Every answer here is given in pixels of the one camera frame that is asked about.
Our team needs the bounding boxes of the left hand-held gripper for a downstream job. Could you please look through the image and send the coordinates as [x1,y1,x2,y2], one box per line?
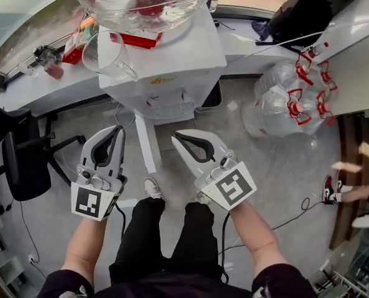
[71,124,128,222]

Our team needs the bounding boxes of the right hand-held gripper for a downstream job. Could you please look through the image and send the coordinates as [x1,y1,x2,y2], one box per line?
[171,129,257,211]

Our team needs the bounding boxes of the white water dispenser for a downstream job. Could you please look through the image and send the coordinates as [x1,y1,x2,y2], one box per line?
[97,3,228,174]

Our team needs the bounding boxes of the person's left forearm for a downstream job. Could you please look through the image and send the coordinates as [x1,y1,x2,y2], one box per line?
[61,217,106,294]

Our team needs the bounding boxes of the person's right forearm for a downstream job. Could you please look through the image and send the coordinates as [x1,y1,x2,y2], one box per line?
[229,200,280,279]

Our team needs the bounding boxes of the person's right white shoe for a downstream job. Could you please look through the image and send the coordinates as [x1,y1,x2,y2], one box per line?
[193,191,212,205]

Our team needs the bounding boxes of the person's white shoe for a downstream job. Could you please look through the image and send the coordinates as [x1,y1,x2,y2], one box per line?
[143,177,163,201]
[193,191,212,205]

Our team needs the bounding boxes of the person's left white shoe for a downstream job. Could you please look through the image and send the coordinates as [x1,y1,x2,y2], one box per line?
[143,177,163,201]

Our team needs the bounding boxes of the black waste bin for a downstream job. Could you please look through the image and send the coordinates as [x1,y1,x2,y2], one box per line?
[194,79,224,114]

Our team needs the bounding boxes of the black office chair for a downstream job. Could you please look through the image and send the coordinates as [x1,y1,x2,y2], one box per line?
[0,97,88,202]

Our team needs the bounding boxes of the clear plastic bag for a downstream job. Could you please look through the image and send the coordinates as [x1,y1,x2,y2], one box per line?
[243,60,339,138]

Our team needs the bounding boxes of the white window ledge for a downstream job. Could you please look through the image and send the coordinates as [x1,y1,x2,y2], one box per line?
[0,14,337,117]

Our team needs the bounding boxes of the clear glass mug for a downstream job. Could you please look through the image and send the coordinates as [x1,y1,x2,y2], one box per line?
[81,29,139,82]

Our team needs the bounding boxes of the person's black trousers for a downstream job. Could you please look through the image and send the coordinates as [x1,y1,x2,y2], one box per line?
[109,197,227,287]

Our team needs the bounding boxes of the pink drink bottle black lid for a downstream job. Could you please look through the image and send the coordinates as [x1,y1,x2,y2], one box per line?
[32,45,65,80]

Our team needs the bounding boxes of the red cardboard box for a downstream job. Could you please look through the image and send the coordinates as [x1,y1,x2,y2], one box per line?
[61,31,86,65]

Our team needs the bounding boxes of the small clear glass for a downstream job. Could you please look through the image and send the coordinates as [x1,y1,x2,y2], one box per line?
[18,63,39,78]

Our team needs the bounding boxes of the person's black shirt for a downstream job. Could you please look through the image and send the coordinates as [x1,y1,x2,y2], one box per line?
[37,263,316,298]

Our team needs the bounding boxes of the dark grey cloth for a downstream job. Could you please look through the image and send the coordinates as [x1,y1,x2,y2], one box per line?
[251,20,271,42]

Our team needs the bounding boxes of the brown wooden board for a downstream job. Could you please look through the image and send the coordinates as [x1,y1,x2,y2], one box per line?
[329,113,369,251]

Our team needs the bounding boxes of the white shelf unit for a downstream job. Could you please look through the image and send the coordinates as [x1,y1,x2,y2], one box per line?
[0,253,29,298]

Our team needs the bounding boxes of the small bottle with red cap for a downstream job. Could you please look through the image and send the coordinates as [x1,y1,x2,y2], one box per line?
[308,42,330,58]

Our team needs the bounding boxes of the black backpack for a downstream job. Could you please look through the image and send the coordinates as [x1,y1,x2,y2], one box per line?
[270,0,333,47]

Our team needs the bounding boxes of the white side counter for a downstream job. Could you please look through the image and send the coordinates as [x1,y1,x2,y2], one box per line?
[314,0,369,117]

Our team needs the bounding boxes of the white metal rack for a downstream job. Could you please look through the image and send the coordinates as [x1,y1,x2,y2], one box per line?
[308,258,369,298]

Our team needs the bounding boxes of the empty clear bottle red handle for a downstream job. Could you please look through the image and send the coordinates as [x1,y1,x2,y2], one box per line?
[243,87,312,138]
[314,60,339,93]
[308,90,337,135]
[254,59,316,99]

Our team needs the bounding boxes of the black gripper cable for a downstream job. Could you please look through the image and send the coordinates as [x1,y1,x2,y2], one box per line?
[217,212,232,284]

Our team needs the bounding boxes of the black floor cable with loop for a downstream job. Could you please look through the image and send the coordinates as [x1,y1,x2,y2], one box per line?
[271,197,327,231]

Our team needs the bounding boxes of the black floor cable with plug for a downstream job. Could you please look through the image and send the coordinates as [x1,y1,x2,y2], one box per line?
[6,197,41,263]

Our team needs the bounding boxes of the thin white counter cable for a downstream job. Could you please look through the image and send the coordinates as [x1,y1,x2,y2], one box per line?
[227,23,345,63]

